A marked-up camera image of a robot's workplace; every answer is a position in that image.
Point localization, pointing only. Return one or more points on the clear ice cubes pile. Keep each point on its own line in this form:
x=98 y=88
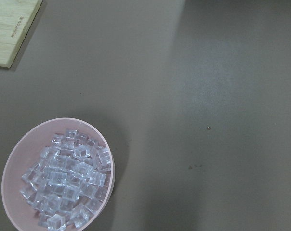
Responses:
x=68 y=183

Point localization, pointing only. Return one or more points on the pink bowl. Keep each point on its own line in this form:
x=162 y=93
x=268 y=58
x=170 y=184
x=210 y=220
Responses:
x=25 y=153

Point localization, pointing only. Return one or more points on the wooden cutting board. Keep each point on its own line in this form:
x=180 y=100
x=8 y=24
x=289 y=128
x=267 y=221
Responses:
x=16 y=17

